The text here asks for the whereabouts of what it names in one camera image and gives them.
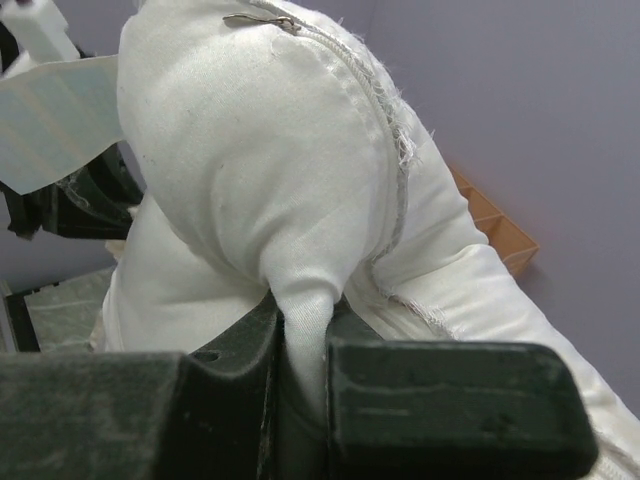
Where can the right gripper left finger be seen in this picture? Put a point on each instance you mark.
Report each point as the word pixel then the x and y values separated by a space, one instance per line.
pixel 205 415

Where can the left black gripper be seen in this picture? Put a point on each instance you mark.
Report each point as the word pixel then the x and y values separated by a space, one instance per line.
pixel 61 168

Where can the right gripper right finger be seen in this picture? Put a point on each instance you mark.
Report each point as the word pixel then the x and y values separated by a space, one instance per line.
pixel 450 410

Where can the white pillow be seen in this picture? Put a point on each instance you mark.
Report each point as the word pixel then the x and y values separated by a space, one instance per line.
pixel 280 159

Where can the orange plastic file organizer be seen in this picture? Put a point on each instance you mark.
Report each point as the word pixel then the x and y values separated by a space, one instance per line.
pixel 515 248

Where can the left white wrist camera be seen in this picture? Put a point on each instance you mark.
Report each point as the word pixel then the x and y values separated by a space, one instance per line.
pixel 40 29

